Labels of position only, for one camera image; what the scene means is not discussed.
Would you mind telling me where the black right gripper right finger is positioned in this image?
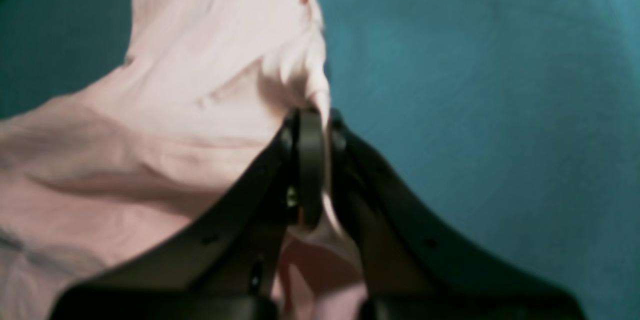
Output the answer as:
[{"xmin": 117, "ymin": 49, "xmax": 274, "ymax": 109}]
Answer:
[{"xmin": 299, "ymin": 108, "xmax": 586, "ymax": 320}]

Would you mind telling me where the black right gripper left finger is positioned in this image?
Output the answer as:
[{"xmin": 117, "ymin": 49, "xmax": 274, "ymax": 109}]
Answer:
[{"xmin": 50, "ymin": 110, "xmax": 300, "ymax": 320}]

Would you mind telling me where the pink T-shirt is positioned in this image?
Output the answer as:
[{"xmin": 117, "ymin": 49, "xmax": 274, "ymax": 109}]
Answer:
[{"xmin": 0, "ymin": 0, "xmax": 368, "ymax": 320}]

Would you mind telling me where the teal table cloth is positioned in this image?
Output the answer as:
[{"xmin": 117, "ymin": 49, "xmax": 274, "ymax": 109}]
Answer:
[{"xmin": 0, "ymin": 0, "xmax": 640, "ymax": 320}]

